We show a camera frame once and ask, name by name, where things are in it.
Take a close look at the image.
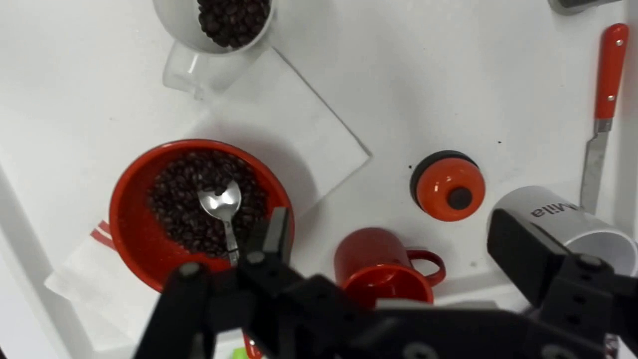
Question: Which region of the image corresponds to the white paper napkin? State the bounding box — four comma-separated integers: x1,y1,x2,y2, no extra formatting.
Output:
43,44,374,351

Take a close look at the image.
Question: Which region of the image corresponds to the white printed mug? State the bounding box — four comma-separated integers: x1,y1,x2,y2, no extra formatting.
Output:
494,184,638,280

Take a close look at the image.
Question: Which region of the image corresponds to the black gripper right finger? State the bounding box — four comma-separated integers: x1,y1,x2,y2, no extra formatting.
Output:
486,206,638,359

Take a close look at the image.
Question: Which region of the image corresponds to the red handled metal spoon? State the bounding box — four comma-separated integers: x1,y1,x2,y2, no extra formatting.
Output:
195,180,263,359

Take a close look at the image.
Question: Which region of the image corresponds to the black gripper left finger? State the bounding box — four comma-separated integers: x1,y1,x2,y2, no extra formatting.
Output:
131,206,314,359

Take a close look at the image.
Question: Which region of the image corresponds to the red cup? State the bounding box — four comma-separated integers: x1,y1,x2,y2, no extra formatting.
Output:
330,226,448,312

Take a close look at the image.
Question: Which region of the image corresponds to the clear measuring cup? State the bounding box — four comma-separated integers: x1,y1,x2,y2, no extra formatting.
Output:
151,0,278,96

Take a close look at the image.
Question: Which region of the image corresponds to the red bowl with beans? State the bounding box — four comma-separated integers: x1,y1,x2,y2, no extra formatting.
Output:
105,136,294,296

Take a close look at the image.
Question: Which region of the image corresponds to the red striped straw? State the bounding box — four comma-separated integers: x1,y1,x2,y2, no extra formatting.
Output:
89,224,117,254
87,222,113,250

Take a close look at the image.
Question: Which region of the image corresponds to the red handled knife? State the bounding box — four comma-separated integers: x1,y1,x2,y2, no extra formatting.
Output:
578,22,631,216

